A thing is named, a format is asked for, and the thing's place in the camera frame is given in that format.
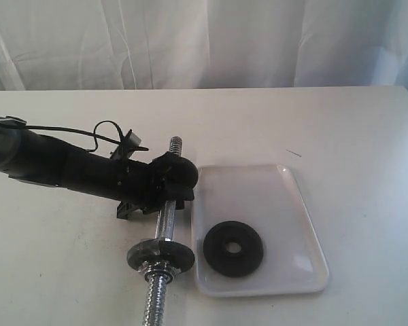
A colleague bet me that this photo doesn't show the white backdrop curtain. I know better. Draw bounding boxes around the white backdrop curtain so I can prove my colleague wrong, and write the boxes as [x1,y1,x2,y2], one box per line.
[0,1,408,90]

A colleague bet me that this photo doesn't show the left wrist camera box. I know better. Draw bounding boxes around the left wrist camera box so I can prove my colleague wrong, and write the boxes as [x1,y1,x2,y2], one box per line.
[110,129,149,160]

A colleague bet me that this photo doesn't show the chrome threaded dumbbell bar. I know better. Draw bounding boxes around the chrome threaded dumbbell bar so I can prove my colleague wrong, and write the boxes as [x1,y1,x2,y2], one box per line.
[141,136,188,326]

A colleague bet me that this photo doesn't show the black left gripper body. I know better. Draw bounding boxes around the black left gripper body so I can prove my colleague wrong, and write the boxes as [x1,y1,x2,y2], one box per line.
[115,159,170,220]

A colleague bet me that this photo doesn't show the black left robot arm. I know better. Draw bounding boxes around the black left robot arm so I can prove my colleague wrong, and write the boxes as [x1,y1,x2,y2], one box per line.
[0,116,199,219]

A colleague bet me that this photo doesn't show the white rectangular plastic tray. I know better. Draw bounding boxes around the white rectangular plastic tray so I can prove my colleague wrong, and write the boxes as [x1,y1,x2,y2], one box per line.
[191,164,329,297]

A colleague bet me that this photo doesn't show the left black camera cable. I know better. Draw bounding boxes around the left black camera cable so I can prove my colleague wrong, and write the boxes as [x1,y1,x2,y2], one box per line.
[20,121,130,153]

